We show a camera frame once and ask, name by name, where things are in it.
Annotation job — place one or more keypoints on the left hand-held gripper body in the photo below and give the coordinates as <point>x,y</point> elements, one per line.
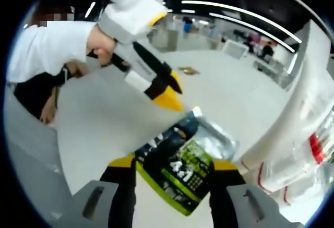
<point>130,6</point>

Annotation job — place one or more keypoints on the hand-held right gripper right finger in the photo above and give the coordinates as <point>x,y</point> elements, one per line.
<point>224,186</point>

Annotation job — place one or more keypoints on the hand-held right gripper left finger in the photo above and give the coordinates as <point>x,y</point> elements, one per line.
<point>122,186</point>

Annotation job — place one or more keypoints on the gold skincare sachet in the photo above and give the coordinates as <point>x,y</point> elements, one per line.
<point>188,70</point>

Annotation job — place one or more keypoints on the dark green skincare sachet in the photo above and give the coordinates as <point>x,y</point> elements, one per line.
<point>177,160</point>

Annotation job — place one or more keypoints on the white skincare tube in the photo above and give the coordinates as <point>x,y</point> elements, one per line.
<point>281,123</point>

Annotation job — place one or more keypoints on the large white skincare bottle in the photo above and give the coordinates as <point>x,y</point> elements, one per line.
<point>317,149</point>

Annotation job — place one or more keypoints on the person's left hand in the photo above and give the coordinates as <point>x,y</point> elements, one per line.
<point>103,45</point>

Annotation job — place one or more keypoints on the ceiling light strip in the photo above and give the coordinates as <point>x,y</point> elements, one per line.
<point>248,23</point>
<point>235,7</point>

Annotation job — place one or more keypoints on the person's body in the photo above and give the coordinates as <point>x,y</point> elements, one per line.
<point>28,92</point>

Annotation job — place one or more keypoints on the white square pillar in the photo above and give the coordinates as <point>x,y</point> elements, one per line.
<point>315,37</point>

